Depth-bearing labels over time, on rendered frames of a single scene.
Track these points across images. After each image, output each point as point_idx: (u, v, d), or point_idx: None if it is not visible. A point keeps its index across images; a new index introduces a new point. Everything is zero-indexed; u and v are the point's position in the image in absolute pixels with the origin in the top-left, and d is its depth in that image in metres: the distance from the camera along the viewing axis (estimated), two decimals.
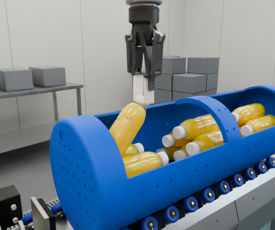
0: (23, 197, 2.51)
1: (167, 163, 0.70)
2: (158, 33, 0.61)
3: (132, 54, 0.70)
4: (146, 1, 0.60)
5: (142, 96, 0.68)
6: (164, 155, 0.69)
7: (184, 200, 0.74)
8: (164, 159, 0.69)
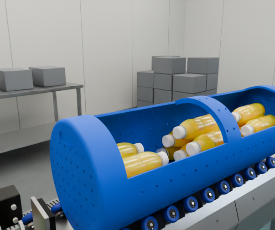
0: (23, 197, 2.51)
1: (167, 163, 0.70)
2: None
3: None
4: None
5: None
6: (164, 155, 0.69)
7: (184, 200, 0.74)
8: (164, 159, 0.69)
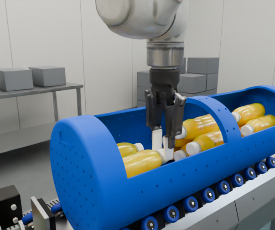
0: (23, 197, 2.51)
1: None
2: (179, 96, 0.62)
3: (151, 109, 0.71)
4: (168, 66, 0.61)
5: None
6: None
7: (184, 200, 0.74)
8: None
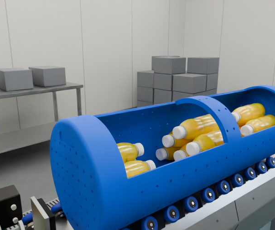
0: (23, 197, 2.51)
1: None
2: None
3: None
4: None
5: None
6: None
7: (184, 200, 0.74)
8: None
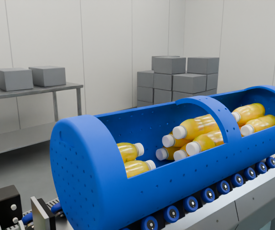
0: (23, 197, 2.51)
1: None
2: None
3: None
4: None
5: None
6: None
7: (184, 200, 0.74)
8: None
